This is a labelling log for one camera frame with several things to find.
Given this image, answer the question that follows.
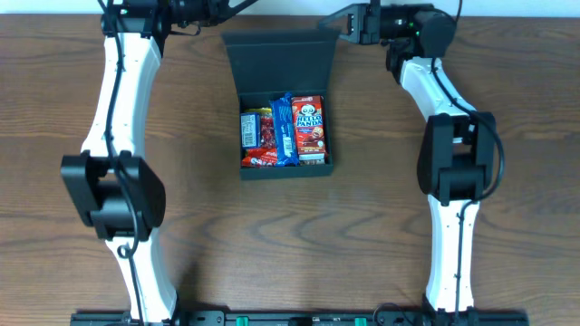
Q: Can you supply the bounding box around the black gift box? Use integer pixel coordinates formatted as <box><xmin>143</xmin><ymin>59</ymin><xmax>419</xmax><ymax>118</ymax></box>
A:
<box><xmin>221</xmin><ymin>29</ymin><xmax>339</xmax><ymax>180</ymax></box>

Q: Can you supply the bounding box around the red Hello Panda box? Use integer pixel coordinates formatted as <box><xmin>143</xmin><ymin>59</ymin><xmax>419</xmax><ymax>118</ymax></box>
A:
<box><xmin>292</xmin><ymin>95</ymin><xmax>327</xmax><ymax>165</ymax></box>

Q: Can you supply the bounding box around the small dark blue box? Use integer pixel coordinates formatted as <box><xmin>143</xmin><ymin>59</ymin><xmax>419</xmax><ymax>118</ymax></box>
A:
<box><xmin>240</xmin><ymin>112</ymin><xmax>261</xmax><ymax>149</ymax></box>

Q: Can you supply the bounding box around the blue cookie wrapper pack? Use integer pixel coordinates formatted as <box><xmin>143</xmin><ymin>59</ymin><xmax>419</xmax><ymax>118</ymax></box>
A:
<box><xmin>270</xmin><ymin>92</ymin><xmax>299</xmax><ymax>167</ymax></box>

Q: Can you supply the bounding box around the red Hacks candy bag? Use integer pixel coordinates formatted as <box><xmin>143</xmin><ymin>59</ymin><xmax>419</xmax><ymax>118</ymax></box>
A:
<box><xmin>241</xmin><ymin>114</ymin><xmax>277</xmax><ymax>168</ymax></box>

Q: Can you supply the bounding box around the yellow Hacks candy bag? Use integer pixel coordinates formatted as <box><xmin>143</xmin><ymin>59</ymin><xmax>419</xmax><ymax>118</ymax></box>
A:
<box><xmin>244</xmin><ymin>107</ymin><xmax>272</xmax><ymax>115</ymax></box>

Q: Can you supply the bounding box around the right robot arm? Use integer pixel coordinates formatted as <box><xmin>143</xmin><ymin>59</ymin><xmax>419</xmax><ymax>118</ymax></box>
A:
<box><xmin>319</xmin><ymin>1</ymin><xmax>497</xmax><ymax>320</ymax></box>

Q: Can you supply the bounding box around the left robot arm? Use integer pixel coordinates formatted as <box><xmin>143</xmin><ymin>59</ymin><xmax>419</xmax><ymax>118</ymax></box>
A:
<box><xmin>61</xmin><ymin>0</ymin><xmax>256</xmax><ymax>325</ymax></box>

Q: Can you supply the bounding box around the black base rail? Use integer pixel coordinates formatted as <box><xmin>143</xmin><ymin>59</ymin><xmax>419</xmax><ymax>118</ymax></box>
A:
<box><xmin>70</xmin><ymin>309</ymin><xmax>530</xmax><ymax>326</ymax></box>

